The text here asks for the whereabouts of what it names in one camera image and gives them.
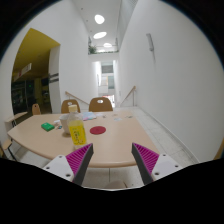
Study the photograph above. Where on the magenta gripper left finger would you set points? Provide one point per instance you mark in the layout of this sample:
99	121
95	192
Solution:
73	166

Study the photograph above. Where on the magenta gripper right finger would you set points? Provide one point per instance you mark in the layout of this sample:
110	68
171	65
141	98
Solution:
153	166

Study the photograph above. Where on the red round coaster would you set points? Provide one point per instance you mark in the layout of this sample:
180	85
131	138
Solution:
96	130

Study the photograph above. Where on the yellow drink bottle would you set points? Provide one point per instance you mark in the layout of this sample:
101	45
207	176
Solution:
76	127

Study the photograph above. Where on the light wooden table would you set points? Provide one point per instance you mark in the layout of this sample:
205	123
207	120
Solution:
111	149

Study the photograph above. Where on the white cup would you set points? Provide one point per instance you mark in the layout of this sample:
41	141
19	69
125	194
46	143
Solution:
63	119

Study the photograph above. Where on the pastel cloth on table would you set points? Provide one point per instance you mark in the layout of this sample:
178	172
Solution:
88	116

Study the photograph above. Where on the green small box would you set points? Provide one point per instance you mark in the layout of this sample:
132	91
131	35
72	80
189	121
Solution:
47	126

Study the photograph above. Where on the wooden chair right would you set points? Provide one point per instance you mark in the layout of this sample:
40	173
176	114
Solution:
100	104

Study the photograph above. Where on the wooden chair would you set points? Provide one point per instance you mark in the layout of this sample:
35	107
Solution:
100	104
36	109
67	103

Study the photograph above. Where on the left stair handrail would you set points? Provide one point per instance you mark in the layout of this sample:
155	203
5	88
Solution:
71	95

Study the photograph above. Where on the stair handrail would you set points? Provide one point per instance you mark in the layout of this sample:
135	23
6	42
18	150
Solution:
132	91
71	95

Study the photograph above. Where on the wooden chair far left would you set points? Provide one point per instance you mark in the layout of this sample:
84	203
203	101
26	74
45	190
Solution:
36	109

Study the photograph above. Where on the right stair handrail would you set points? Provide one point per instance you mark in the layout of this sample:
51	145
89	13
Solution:
132	91

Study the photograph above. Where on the small side table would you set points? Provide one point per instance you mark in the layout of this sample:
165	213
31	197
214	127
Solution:
13	118

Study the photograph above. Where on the balcony potted plant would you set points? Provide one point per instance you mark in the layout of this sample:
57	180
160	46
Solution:
92	49

